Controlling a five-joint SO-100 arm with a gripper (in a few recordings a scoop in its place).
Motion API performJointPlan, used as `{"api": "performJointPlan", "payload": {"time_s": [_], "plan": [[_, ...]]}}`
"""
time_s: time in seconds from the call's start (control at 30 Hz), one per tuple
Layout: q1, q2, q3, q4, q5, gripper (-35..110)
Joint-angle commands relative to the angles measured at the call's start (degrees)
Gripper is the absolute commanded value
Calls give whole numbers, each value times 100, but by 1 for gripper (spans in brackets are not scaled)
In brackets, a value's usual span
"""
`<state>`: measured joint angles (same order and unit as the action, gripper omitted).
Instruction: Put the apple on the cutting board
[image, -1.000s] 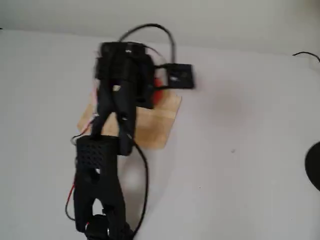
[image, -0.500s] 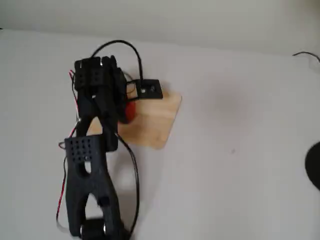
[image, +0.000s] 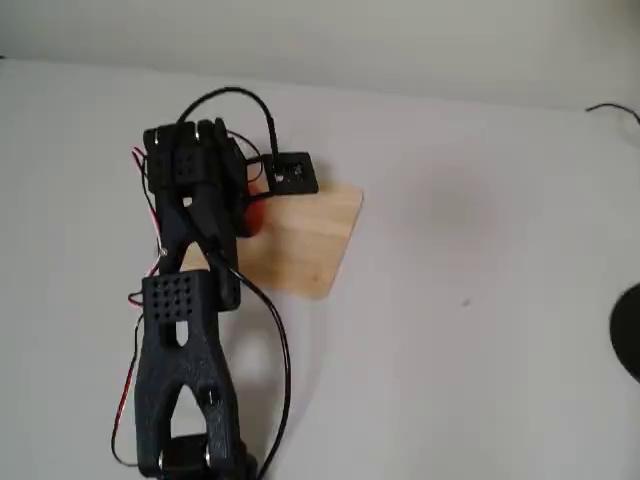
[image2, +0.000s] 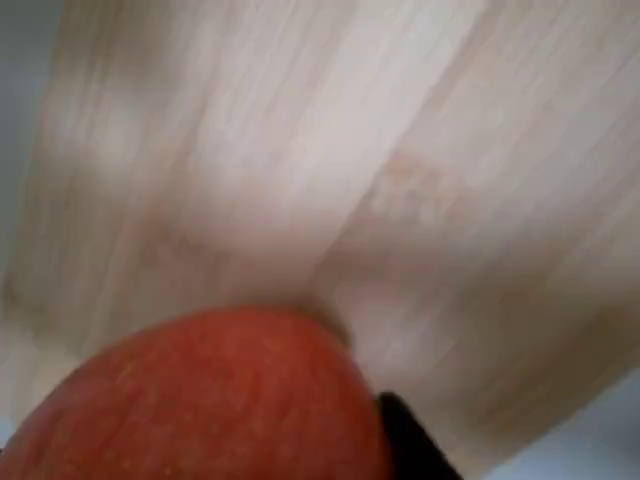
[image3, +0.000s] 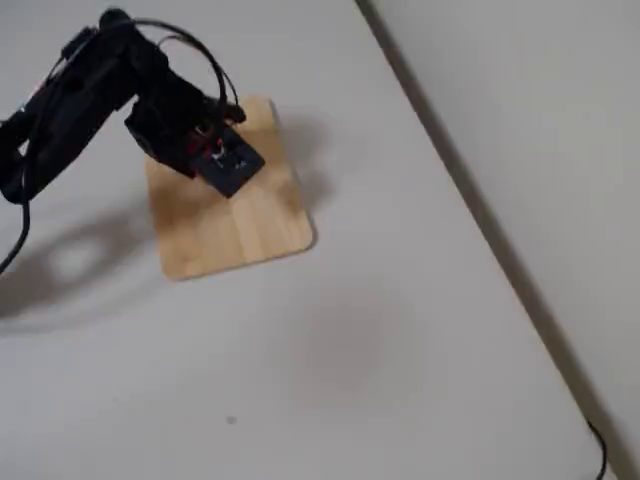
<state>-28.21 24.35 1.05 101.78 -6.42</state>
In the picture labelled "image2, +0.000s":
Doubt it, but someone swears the red yellow apple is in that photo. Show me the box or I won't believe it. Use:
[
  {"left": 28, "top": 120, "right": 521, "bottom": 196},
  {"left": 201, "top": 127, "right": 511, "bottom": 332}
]
[{"left": 0, "top": 305, "right": 397, "bottom": 480}]

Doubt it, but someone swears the light wooden board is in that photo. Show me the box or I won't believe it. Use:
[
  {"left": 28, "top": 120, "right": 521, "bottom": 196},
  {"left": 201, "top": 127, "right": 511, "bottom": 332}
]
[{"left": 0, "top": 0, "right": 640, "bottom": 480}]

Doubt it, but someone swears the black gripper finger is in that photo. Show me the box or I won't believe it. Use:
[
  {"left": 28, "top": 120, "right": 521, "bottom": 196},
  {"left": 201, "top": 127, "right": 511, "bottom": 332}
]
[{"left": 374, "top": 391, "right": 464, "bottom": 480}]

